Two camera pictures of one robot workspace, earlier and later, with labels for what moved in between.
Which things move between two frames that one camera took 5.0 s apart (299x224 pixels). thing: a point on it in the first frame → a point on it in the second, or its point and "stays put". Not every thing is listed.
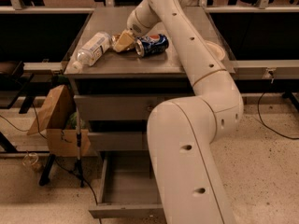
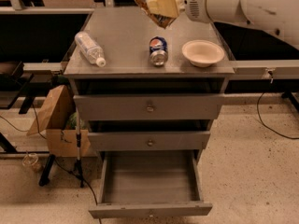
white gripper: (135, 24) → (193, 4)
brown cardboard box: (57, 120) stays put
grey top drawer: (115, 107) stays put
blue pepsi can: (149, 45) → (158, 51)
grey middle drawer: (119, 141) stays put
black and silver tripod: (78, 164) stays put
